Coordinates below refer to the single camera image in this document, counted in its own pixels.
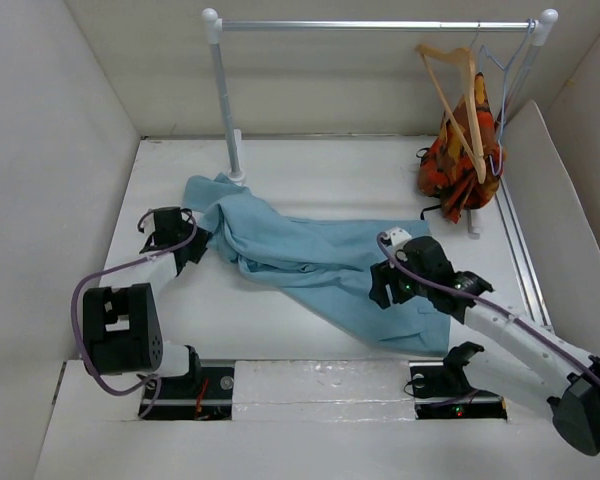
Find blue wire hanger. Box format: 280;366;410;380
478;19;535;178

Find white clothes rack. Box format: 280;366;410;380
201;8;560;187

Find light blue trousers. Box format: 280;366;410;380
182;174;451;356

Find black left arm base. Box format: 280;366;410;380
142;362;235;421

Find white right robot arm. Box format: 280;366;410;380
369;228;600;456

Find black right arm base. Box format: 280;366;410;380
403;362;508;421

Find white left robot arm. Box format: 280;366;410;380
80;207;210;397

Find white foam block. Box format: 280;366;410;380
232;359;416;423

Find wooden clothes hanger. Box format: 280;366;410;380
415;43;487;184

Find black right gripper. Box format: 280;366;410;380
367;252;432;309

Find orange patterned garment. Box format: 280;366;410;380
417;72;500;223

